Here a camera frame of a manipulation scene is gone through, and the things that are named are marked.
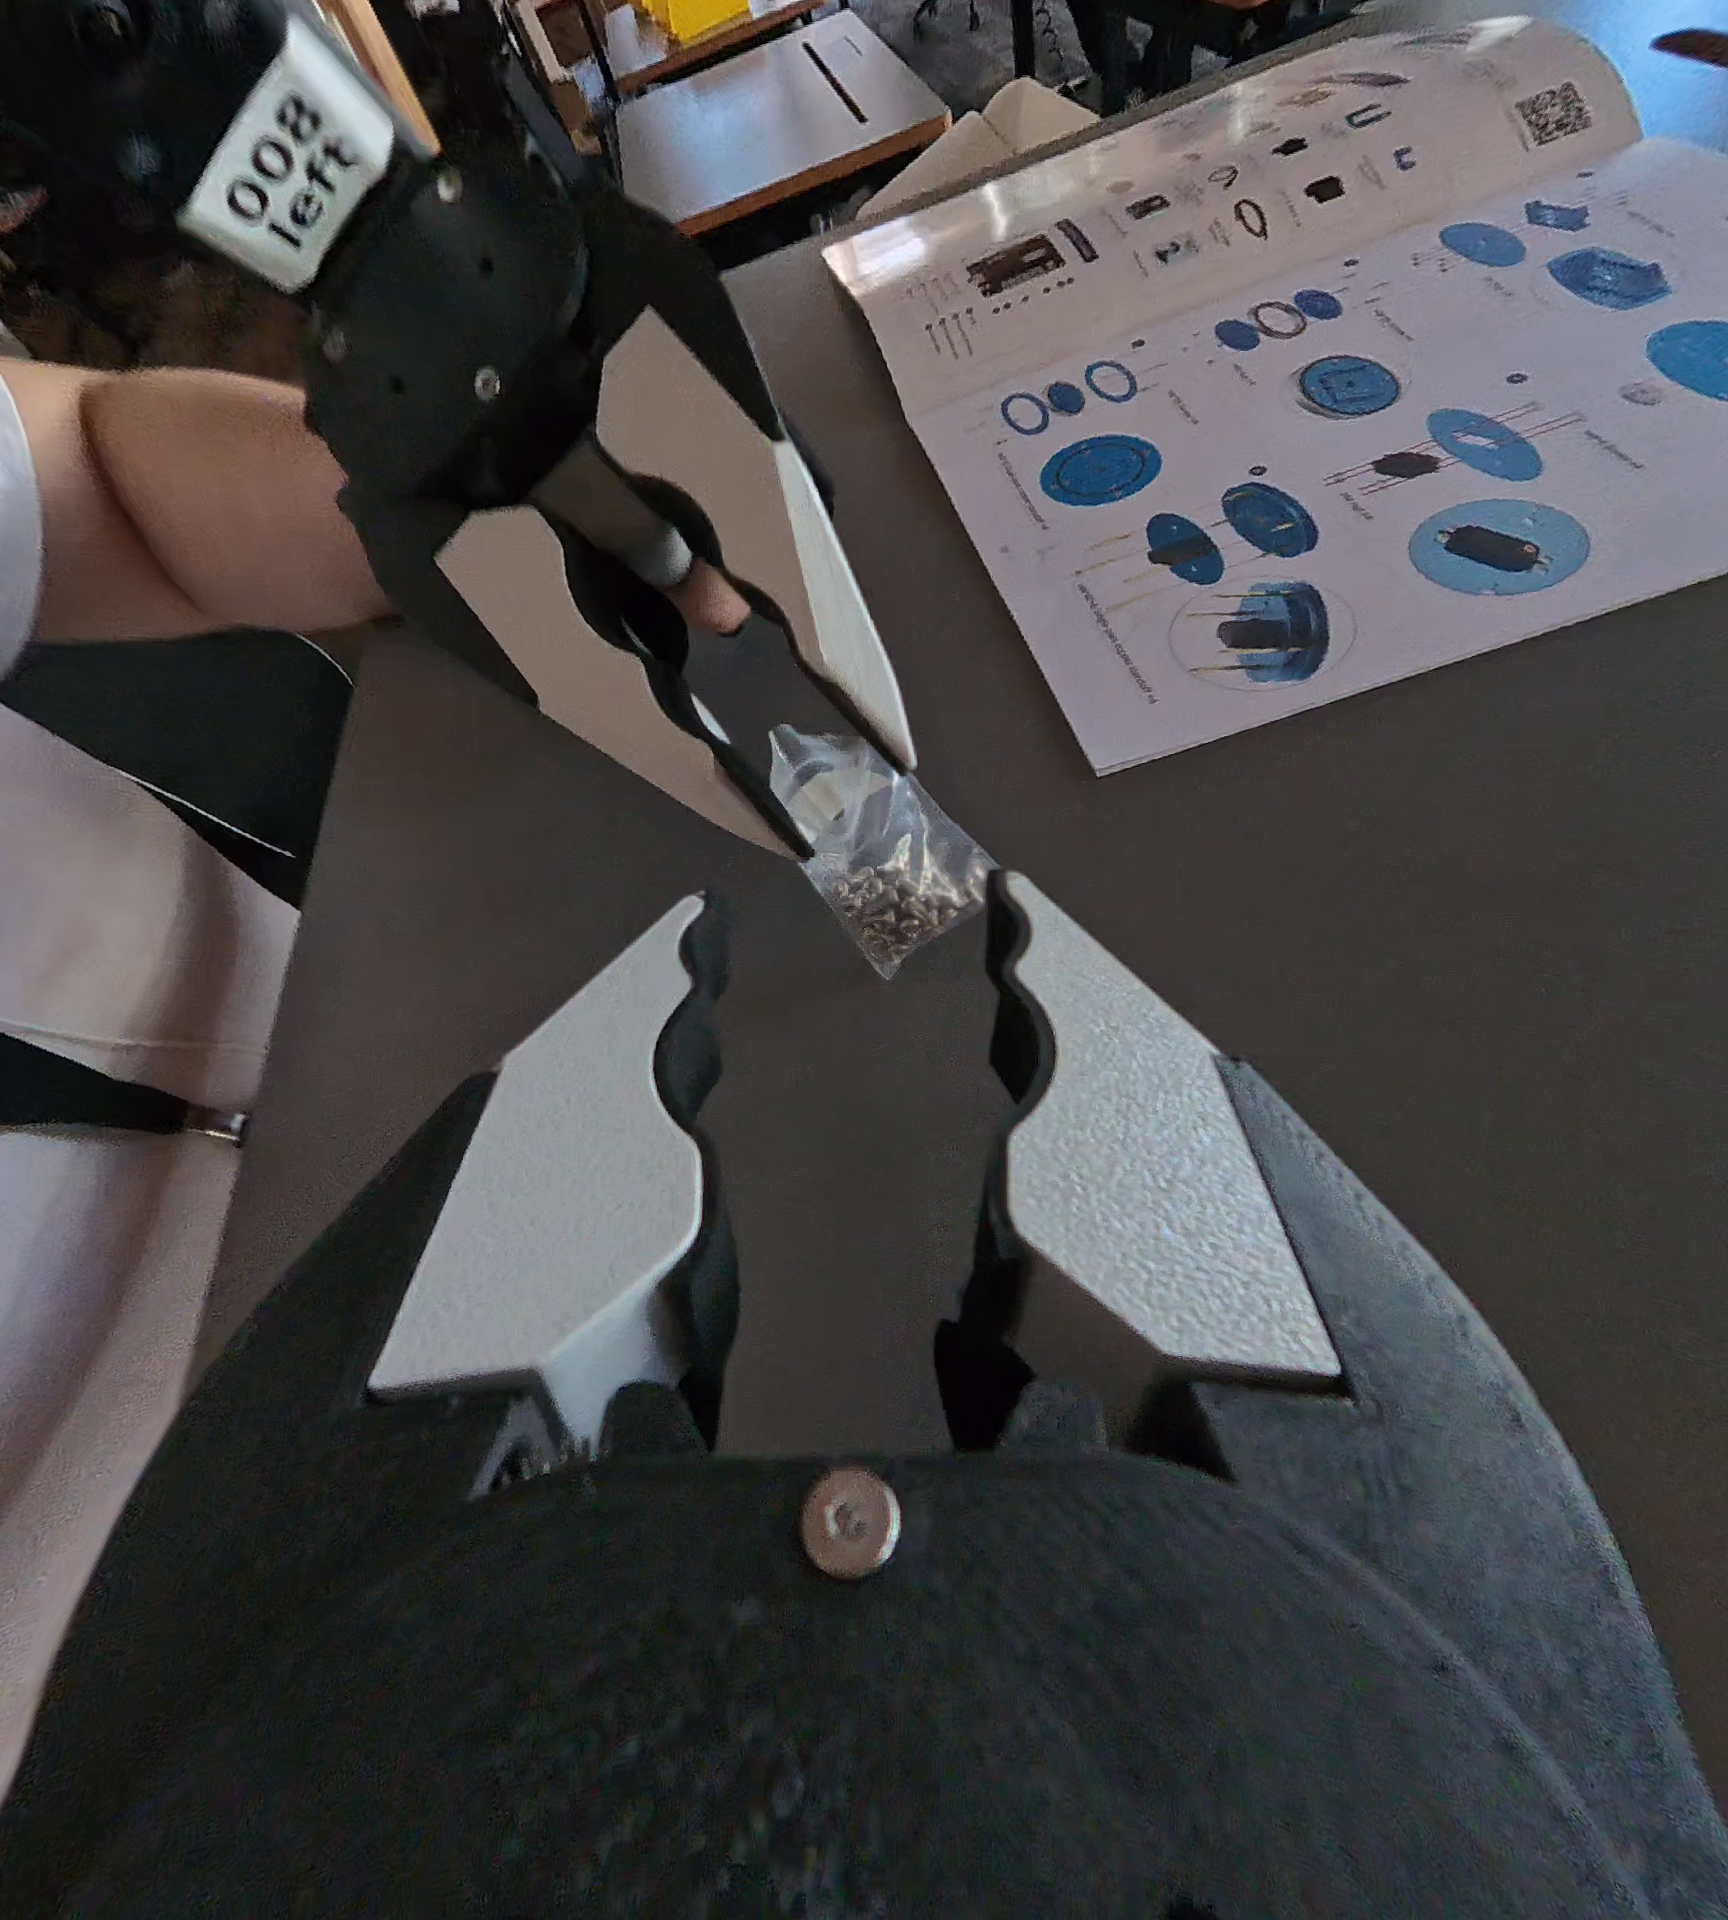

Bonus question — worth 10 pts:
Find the small clear bag of screws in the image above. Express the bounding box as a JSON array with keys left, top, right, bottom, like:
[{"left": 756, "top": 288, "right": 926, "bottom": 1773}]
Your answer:
[{"left": 767, "top": 719, "right": 1003, "bottom": 984}]

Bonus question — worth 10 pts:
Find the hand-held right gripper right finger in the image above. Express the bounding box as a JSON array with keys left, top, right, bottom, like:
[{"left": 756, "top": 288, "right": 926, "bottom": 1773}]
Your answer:
[{"left": 937, "top": 869, "right": 1351, "bottom": 1454}]

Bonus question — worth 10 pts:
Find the person's left forearm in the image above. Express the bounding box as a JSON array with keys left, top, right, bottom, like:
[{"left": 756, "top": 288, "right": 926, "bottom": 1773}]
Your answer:
[{"left": 0, "top": 360, "right": 405, "bottom": 647}]

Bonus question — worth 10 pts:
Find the person's white shirt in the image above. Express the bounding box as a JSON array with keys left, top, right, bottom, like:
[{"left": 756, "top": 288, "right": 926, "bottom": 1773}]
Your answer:
[{"left": 0, "top": 329, "right": 308, "bottom": 1920}]

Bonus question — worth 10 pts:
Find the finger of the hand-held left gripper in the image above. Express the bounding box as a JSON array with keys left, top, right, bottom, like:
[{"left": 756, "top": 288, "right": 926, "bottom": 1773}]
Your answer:
[
  {"left": 432, "top": 502, "right": 818, "bottom": 861},
  {"left": 595, "top": 300, "right": 918, "bottom": 769}
]

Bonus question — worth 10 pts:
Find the wood edged grey table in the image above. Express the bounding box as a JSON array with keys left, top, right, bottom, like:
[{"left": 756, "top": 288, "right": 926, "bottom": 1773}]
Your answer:
[{"left": 616, "top": 5, "right": 953, "bottom": 237}]

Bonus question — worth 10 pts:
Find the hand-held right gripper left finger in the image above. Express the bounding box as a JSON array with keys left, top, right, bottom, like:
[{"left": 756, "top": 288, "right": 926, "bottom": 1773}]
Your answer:
[{"left": 366, "top": 892, "right": 745, "bottom": 1449}]

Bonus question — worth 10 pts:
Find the dark cloth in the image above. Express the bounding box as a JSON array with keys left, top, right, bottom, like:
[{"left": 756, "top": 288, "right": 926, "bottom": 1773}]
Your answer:
[{"left": 0, "top": 625, "right": 361, "bottom": 911}]

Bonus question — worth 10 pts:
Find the black strap with clip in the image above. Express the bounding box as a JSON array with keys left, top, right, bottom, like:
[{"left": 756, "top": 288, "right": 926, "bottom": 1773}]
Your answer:
[{"left": 0, "top": 1002, "right": 254, "bottom": 1149}]

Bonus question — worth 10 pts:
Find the dark grey desk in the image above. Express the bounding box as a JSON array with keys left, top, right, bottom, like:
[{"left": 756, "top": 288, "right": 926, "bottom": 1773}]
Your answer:
[{"left": 197, "top": 0, "right": 1728, "bottom": 1861}]

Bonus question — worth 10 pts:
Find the person's left hand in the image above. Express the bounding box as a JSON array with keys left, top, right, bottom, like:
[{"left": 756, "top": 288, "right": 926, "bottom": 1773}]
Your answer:
[{"left": 660, "top": 558, "right": 756, "bottom": 636}]

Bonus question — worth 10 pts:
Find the white cardboard box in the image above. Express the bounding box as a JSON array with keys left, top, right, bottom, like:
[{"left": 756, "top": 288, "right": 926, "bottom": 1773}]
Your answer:
[{"left": 857, "top": 74, "right": 1107, "bottom": 228}]

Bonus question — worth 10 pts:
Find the white instruction booklet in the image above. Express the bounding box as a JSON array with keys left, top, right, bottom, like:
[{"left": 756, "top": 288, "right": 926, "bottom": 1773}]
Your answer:
[{"left": 823, "top": 14, "right": 1728, "bottom": 779}]

